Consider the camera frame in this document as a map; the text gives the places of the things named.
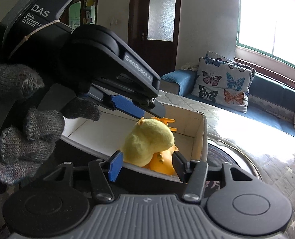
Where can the round induction cooktop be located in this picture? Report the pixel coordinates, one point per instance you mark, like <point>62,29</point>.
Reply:
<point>220,152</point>

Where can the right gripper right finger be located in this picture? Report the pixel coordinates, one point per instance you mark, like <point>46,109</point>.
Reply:
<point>192,173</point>

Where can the grey knitted gloved hand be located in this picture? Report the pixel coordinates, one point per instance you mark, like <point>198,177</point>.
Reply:
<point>30,135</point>

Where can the butterfly print pillow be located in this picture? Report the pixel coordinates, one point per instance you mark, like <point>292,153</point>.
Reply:
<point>223,81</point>

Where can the blue sofa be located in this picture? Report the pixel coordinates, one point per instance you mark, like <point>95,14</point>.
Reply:
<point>270,102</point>

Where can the dark wooden door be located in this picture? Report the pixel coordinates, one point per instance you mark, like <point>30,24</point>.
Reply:
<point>153,28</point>

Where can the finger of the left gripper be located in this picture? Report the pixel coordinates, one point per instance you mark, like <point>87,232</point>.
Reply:
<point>113,102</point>
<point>147,101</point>

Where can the window with green frame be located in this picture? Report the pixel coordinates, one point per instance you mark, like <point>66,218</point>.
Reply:
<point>268,27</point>

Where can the orange rubber dinosaur toy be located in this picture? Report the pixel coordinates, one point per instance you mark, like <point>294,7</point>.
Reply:
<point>162,161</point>

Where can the grey quilted star table cover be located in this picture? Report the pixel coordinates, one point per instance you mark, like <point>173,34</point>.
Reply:
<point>57,203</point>

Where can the yellow plush duck toy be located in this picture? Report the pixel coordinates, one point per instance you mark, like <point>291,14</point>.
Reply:
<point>148,136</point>

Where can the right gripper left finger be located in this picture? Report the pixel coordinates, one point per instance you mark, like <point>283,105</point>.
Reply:
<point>102,172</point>

